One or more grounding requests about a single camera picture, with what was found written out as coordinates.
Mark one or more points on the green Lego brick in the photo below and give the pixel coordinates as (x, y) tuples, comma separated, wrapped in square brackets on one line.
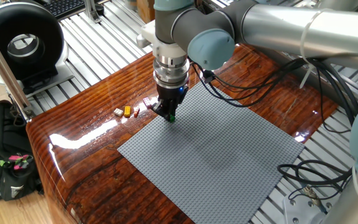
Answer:
[(172, 118)]

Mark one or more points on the white fan stand plate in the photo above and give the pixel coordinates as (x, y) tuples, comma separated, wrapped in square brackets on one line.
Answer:
[(65, 76)]

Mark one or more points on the aluminium corner bracket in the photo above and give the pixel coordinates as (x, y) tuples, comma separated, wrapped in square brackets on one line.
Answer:
[(90, 11)]

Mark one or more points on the light pink Lego brick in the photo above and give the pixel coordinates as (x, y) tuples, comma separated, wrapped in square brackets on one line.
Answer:
[(147, 102)]

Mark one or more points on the orange Lego brick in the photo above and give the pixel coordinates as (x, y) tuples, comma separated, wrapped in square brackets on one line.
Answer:
[(136, 112)]

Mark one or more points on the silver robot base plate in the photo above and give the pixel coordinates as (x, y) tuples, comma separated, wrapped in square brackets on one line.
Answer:
[(300, 211)]

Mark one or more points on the grey Lego baseplate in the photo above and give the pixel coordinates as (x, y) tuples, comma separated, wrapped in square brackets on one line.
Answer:
[(210, 161)]

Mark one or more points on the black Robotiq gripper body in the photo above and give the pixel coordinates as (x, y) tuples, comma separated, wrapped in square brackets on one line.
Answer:
[(171, 95)]

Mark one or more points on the black backpack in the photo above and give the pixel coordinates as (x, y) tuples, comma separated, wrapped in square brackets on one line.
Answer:
[(8, 140)]

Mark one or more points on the aluminium frame post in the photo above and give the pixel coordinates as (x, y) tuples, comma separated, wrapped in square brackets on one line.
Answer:
[(2, 68)]

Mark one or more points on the cardboard box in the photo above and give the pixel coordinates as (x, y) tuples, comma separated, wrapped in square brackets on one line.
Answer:
[(145, 9)]

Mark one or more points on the black keyboard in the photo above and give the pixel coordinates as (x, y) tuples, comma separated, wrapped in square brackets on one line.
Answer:
[(64, 6)]

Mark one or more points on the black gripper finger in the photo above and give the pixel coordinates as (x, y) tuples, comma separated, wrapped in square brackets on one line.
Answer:
[(160, 109), (171, 111)]

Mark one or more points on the yellow Lego brick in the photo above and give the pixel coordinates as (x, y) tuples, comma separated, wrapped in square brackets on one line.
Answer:
[(127, 111)]

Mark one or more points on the white Lego brick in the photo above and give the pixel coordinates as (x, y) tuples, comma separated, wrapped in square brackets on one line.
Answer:
[(118, 112)]

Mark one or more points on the silver wrist flange coupling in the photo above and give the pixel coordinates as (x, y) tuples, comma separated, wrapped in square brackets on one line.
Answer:
[(171, 71)]

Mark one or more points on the grey metal beam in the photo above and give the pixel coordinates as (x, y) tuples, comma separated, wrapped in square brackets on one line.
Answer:
[(337, 93)]

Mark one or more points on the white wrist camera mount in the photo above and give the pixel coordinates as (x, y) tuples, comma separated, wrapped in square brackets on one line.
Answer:
[(163, 43)]

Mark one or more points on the silver UR5 robot arm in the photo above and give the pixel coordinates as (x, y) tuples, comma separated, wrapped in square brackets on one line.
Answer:
[(275, 28)]

